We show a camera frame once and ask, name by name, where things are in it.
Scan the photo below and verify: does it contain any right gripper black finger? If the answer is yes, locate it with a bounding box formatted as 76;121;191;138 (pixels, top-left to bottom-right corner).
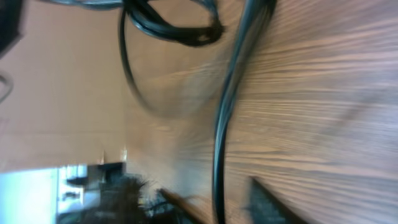
246;176;311;224

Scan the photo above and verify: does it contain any thick black usb cable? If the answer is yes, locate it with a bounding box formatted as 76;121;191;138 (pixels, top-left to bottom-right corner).
212;0;277;224

